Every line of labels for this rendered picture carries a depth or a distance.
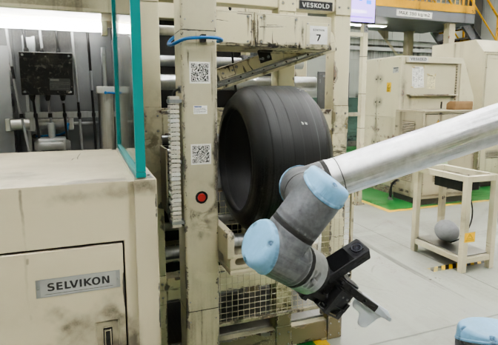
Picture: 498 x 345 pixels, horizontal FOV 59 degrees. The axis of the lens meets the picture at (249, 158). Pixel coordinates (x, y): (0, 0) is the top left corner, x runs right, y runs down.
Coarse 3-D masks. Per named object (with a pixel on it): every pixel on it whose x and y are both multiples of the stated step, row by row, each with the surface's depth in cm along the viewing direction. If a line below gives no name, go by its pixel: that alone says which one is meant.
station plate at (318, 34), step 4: (312, 28) 195; (316, 28) 196; (320, 28) 196; (324, 28) 197; (312, 32) 195; (316, 32) 196; (320, 32) 196; (324, 32) 197; (312, 36) 195; (316, 36) 196; (320, 36) 197; (324, 36) 197; (312, 40) 196; (316, 40) 196; (320, 40) 197; (324, 40) 198
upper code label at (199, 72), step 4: (192, 64) 152; (196, 64) 153; (200, 64) 153; (204, 64) 154; (208, 64) 154; (192, 68) 153; (196, 68) 153; (200, 68) 154; (204, 68) 154; (208, 68) 155; (192, 72) 153; (196, 72) 153; (200, 72) 154; (204, 72) 154; (208, 72) 155; (192, 76) 153; (196, 76) 153; (200, 76) 154; (204, 76) 154; (208, 76) 155; (192, 80) 153; (196, 80) 154; (200, 80) 154; (204, 80) 155; (208, 80) 155
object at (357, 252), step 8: (344, 248) 91; (352, 248) 91; (360, 248) 90; (368, 248) 90; (328, 256) 91; (336, 256) 90; (344, 256) 90; (352, 256) 89; (360, 256) 89; (368, 256) 90; (328, 264) 89; (336, 264) 89; (344, 264) 88; (352, 264) 88; (360, 264) 90; (336, 272) 87; (344, 272) 88; (328, 280) 87
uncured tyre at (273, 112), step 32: (256, 96) 157; (288, 96) 160; (224, 128) 186; (256, 128) 150; (288, 128) 150; (320, 128) 154; (224, 160) 191; (256, 160) 149; (288, 160) 148; (320, 160) 152; (224, 192) 186; (256, 192) 151
